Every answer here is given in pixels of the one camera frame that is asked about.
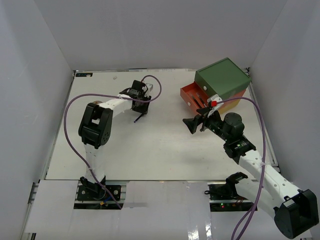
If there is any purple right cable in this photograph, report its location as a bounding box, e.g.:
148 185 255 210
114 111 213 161
214 97 266 240

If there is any black pen refill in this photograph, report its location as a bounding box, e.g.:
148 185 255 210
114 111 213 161
196 92 207 107

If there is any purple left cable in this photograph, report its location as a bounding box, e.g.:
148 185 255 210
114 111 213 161
63 74 163 210

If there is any green drawer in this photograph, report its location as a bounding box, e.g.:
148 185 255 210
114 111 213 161
194 71 217 97

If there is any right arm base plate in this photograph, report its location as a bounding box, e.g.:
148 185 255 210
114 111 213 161
204 182 254 213

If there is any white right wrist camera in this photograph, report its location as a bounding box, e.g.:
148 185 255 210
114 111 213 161
207 94 224 117

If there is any purple pen refill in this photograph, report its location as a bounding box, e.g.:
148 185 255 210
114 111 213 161
133 113 145 123

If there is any purple cable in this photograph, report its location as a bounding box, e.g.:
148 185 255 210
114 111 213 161
214 97 266 240
63 74 163 210

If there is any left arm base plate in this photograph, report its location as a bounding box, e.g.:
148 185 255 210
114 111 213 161
73 184 125 210

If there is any red pen refill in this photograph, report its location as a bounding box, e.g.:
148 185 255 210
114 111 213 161
190 94 202 109

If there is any large clear tape roll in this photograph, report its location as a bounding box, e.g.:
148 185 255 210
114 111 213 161
92 100 102 105

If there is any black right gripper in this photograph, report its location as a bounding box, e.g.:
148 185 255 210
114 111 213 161
183 106 231 143

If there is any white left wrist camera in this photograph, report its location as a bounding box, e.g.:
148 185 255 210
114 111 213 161
146 83 153 92

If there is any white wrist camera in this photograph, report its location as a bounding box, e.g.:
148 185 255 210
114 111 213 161
146 83 153 92
207 94 224 117

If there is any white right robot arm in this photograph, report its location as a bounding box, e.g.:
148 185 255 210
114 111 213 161
182 108 320 239

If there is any green drawer cabinet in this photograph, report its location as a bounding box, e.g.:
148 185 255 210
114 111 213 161
197 57 251 100

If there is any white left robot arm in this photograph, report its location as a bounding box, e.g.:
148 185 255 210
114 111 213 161
78 80 153 200

